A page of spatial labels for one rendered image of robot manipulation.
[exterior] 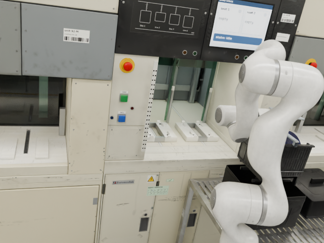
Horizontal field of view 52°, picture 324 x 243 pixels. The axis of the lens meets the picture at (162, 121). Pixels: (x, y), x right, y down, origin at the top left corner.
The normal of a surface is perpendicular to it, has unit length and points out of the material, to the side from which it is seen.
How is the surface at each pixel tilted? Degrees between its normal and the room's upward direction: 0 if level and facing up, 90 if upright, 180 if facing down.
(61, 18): 90
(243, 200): 47
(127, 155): 90
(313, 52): 90
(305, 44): 90
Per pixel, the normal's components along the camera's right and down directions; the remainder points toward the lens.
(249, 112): 0.19, 0.20
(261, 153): -0.51, 0.22
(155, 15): 0.30, 0.41
